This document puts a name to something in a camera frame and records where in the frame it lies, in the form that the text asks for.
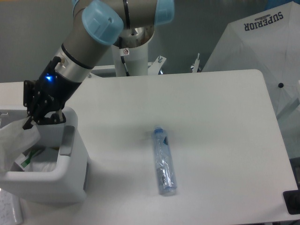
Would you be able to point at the white metal base frame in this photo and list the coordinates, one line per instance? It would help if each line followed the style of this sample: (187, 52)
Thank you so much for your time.
(154, 68)

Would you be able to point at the crushed clear plastic bottle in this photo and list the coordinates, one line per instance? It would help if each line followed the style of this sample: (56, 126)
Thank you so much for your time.
(165, 172)

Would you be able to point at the white plastic bag green print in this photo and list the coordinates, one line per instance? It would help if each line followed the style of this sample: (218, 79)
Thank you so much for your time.
(14, 140)

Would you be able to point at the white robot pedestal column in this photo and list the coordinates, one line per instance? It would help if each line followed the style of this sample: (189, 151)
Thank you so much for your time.
(130, 61)

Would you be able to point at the white trash can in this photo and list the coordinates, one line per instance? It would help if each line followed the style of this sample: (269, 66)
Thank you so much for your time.
(66, 183)

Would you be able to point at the trash inside the can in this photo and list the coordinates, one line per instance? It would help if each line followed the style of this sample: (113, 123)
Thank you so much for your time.
(39, 160)

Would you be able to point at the black device at table edge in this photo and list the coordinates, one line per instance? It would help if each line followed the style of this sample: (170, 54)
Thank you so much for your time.
(292, 201)

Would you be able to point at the white paper sheet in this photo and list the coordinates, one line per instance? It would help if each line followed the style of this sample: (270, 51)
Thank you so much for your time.
(10, 209)

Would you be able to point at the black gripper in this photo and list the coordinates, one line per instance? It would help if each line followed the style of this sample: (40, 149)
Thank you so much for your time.
(47, 94)

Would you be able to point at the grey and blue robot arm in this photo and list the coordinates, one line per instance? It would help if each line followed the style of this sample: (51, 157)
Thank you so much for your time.
(97, 25)

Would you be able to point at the white Superior umbrella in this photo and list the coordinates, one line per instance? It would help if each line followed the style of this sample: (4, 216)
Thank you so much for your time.
(269, 42)

